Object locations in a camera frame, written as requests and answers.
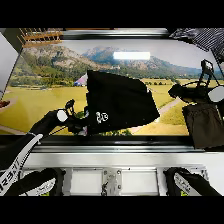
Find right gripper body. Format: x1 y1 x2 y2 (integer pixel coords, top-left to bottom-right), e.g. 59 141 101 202
167 83 192 101

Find dark brown garment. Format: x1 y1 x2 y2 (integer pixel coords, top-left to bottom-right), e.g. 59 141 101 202
181 102 224 150

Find grey patterned garment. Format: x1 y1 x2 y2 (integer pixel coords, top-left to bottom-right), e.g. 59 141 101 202
169 28 201 43

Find striped garment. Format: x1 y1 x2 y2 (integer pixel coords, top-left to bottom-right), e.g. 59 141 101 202
192 27 224 65

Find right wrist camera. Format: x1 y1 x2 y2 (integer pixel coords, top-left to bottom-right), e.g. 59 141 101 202
199 59 215 92

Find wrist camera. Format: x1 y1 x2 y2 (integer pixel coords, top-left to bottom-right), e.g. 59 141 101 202
64 98 77 116
199 59 215 92

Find silver frame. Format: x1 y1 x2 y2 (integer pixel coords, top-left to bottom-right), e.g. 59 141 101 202
19 144 224 197

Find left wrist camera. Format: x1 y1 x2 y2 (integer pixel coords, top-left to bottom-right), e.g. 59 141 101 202
64 98 77 116

